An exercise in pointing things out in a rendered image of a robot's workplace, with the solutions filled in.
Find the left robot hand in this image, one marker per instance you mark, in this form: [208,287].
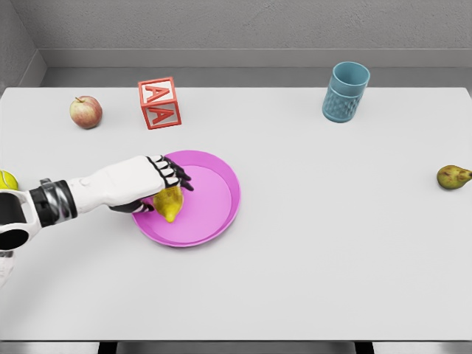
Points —
[138,177]

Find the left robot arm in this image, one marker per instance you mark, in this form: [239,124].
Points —
[55,199]

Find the pink plate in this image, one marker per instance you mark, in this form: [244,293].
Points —
[206,206]

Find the blue textured cup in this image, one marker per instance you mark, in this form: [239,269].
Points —
[344,94]

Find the green brown pear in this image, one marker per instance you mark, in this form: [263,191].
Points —
[451,177]

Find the yellow lemon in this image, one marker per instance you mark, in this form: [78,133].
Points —
[169,203]

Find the red apple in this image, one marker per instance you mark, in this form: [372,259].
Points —
[86,112]

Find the red letter block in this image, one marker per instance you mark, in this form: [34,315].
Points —
[159,103]

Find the yellow tennis ball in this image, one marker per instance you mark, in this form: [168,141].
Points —
[6,180]

